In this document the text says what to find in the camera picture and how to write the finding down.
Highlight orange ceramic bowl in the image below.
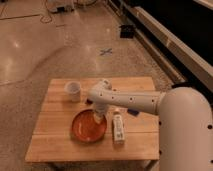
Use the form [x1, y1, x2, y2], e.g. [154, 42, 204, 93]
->
[71, 109, 107, 143]

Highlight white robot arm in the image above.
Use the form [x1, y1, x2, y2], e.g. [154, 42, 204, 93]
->
[88, 79, 213, 171]

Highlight white bottle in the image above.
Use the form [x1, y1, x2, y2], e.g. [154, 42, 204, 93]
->
[112, 108, 125, 143]

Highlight blue plastic object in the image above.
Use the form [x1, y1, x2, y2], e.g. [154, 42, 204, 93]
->
[127, 109, 140, 116]

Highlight white plastic cup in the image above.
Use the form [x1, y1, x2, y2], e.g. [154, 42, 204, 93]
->
[64, 81, 81, 102]

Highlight wooden table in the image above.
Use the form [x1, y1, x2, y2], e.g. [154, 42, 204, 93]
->
[25, 78, 159, 163]

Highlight black box on floor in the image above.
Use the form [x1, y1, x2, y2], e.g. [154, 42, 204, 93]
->
[120, 25, 134, 38]

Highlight floor cable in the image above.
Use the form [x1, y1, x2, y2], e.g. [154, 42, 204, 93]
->
[39, 0, 54, 24]

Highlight long grey rail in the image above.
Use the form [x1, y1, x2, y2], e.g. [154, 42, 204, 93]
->
[105, 0, 213, 93]

